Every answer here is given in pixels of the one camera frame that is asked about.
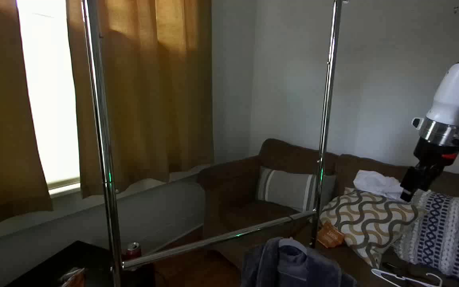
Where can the red soda can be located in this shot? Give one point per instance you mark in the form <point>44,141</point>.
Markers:
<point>133,251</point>

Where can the chrome garment rack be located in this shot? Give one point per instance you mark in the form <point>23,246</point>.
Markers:
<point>103,133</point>

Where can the black low table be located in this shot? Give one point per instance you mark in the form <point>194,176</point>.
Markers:
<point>81,257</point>

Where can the white crumpled cloth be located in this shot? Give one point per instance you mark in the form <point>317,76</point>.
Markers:
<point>382,184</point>

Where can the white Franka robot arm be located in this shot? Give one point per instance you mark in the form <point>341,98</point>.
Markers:
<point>458,90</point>

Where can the bright window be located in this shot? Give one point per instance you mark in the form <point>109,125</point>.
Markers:
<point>52,96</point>

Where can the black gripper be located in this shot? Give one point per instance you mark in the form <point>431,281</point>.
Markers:
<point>438,155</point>

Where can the brown sofa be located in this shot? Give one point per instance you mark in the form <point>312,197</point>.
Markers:
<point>235,186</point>

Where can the narrow mustard curtain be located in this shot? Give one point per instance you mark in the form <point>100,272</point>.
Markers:
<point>1,106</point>

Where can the navy white patterned pillow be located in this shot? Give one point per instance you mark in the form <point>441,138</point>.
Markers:
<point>450,233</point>

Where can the grey striped pillow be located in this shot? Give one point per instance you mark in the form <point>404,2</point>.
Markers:
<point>286,189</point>

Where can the white red packet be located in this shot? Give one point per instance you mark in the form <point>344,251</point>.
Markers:
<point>73,278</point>

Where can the wavy pattern pillow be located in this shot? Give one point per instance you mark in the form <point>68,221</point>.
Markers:
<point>368,221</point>

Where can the orange flat packet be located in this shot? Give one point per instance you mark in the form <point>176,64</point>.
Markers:
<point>329,237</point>

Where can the wide mustard curtain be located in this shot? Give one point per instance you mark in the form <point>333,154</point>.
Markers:
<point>151,96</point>

